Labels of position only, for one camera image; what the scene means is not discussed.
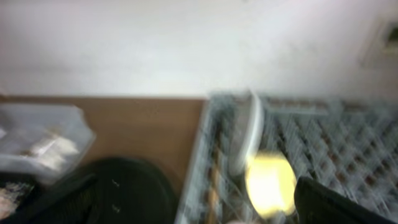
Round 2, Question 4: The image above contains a pile of food scraps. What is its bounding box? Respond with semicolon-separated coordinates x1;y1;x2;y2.
1;182;34;219

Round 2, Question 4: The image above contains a white tissue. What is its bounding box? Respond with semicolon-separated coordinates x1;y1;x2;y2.
28;136;79;170

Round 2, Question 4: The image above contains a round black serving tray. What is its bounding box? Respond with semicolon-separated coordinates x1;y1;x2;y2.
44;157;178;224

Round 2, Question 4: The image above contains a wooden chopstick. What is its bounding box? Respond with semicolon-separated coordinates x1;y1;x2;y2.
205;131;221;224

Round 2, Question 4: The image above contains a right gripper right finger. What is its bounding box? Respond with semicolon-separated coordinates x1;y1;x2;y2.
294;177;394;224

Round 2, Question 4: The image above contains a yellow bowl with food scraps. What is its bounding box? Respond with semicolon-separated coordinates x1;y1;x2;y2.
244;152;297;219

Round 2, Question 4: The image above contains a grey plastic dishwasher rack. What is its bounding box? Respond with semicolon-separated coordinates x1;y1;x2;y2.
175;95;397;223

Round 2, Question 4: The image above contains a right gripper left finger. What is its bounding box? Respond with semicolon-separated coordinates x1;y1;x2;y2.
1;175;96;224

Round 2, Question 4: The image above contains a clear plastic storage bin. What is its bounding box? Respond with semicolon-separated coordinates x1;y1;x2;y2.
1;103;96;184

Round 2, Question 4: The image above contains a grey round plate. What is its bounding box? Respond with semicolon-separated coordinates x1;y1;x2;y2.
228;91;264;176

